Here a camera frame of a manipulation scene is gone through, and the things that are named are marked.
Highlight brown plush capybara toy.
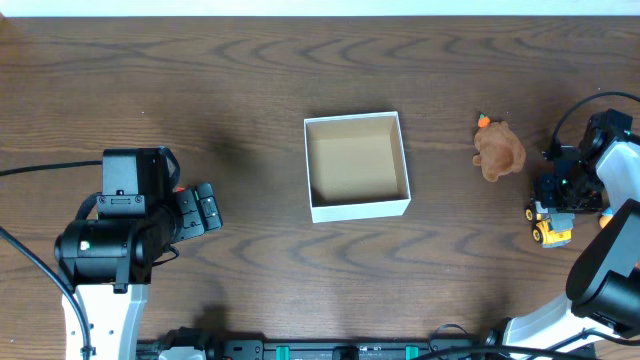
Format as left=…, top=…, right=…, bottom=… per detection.
left=472, top=114, right=526, bottom=182

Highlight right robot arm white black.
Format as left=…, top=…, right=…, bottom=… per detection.
left=500, top=130, right=639, bottom=358

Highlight white cardboard box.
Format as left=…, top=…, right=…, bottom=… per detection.
left=304, top=111, right=412, bottom=223

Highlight yellow grey toy truck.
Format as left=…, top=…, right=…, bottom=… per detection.
left=525, top=200, right=575, bottom=248

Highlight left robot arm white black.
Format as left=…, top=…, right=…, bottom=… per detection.
left=54, top=182, right=222, bottom=359

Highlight orange rubber duck toy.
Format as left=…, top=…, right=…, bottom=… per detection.
left=598, top=208, right=613, bottom=228

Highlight black mounting rail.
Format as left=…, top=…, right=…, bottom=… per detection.
left=137, top=327, right=596, bottom=360

